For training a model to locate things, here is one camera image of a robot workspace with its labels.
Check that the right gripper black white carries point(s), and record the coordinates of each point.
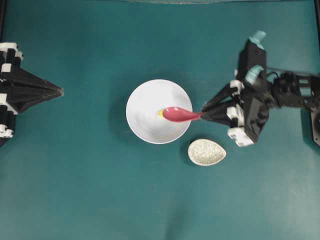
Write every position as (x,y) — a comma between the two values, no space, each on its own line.
(242,106)

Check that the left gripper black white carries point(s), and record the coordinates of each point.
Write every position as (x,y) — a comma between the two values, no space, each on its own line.
(10,60)

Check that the pink ceramic spoon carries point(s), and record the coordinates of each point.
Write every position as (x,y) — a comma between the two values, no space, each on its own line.
(178,114)

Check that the yellow hexagonal prism block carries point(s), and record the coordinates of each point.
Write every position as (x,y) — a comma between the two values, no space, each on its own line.
(160,113)

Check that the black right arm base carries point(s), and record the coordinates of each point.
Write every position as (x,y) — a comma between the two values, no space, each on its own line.
(311,127)

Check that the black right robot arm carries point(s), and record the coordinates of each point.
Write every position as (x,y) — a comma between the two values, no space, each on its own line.
(295,91)

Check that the speckled spoon rest dish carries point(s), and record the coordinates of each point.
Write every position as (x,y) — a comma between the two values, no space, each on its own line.
(205,152)

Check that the white round bowl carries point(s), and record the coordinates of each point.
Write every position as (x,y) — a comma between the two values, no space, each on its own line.
(146,101)

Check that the green table mat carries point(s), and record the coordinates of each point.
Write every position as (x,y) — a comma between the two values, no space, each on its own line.
(75,171)

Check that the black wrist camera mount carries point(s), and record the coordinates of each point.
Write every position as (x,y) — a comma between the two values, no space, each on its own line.
(252,64)

